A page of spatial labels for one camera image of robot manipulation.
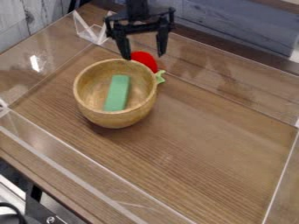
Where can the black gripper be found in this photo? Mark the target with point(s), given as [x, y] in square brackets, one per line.
[157, 21]

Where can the red plush strawberry toy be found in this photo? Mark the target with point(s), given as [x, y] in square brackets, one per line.
[147, 59]

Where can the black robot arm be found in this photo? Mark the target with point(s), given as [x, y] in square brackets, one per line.
[139, 7]

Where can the wooden bowl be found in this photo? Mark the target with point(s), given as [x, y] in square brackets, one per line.
[90, 92]

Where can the green rectangular block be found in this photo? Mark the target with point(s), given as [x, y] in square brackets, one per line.
[118, 93]

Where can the clear acrylic table guard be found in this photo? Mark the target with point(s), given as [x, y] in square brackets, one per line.
[213, 159]

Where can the clear acrylic corner bracket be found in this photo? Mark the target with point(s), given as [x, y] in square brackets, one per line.
[94, 33]

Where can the black metal table bracket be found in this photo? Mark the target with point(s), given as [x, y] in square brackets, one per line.
[44, 209]

